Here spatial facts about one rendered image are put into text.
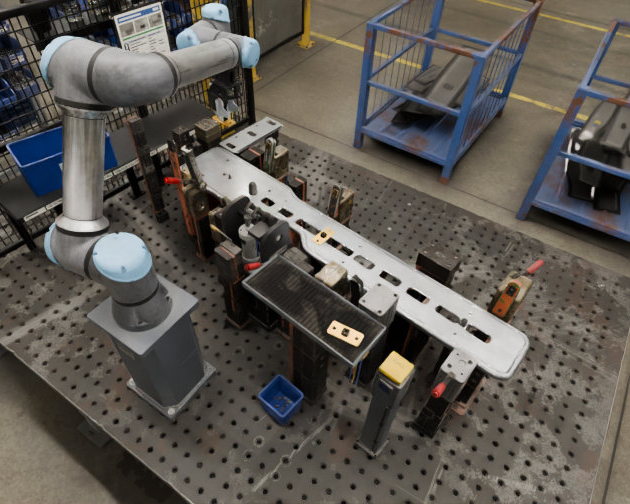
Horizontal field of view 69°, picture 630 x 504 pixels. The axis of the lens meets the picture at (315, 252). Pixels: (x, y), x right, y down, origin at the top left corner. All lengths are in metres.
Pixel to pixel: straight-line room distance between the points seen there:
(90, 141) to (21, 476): 1.70
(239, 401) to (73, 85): 1.01
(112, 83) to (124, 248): 0.36
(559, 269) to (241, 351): 1.33
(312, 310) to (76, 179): 0.62
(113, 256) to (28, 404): 1.59
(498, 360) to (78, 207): 1.14
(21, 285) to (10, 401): 0.77
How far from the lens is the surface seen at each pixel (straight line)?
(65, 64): 1.11
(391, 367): 1.11
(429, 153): 3.46
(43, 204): 1.85
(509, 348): 1.43
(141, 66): 1.05
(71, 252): 1.22
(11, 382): 2.75
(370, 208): 2.14
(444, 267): 1.51
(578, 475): 1.69
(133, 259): 1.13
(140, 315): 1.24
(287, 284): 1.22
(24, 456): 2.53
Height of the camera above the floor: 2.12
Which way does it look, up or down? 47 degrees down
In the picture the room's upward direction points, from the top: 3 degrees clockwise
